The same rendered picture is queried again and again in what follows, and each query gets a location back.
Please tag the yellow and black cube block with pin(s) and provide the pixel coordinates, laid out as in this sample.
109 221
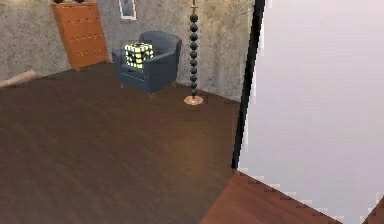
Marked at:
137 55

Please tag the dark blue armchair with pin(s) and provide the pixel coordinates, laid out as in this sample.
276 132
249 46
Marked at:
158 68

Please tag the black beaded floor lamp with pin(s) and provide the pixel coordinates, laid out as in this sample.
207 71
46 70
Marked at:
193 50

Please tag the white room door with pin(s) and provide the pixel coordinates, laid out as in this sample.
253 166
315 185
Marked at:
310 100

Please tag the orange wooden chest of drawers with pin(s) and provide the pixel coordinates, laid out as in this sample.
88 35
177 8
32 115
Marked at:
81 33

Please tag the pale beige bed corner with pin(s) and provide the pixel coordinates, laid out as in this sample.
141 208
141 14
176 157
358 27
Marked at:
16 78

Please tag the white framed wall picture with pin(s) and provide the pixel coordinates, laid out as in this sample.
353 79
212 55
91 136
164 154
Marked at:
127 9

